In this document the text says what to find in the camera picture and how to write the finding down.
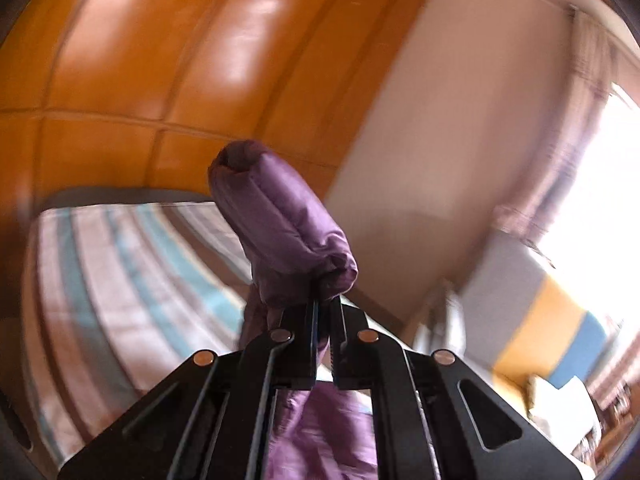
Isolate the striped bed cover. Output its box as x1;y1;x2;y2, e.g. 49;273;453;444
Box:
20;201;253;473

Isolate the bright window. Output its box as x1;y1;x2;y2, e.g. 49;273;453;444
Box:
542;82;640;323

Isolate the purple puffer jacket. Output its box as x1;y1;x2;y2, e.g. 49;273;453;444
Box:
207;140;382;480

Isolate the orange wooden wardrobe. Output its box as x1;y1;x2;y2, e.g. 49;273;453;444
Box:
0;0;442;281

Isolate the pink patterned curtain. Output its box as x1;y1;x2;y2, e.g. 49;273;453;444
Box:
492;10;626;256

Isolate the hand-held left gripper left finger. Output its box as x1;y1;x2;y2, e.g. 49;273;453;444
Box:
56;299;319;480

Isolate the white pillow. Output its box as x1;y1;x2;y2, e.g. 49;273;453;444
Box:
525;374;600;443

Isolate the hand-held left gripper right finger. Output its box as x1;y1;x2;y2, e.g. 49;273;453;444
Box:
327;296;598;480

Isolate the grey yellow blue sofa chair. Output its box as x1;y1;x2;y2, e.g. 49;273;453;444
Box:
415;230;623;401

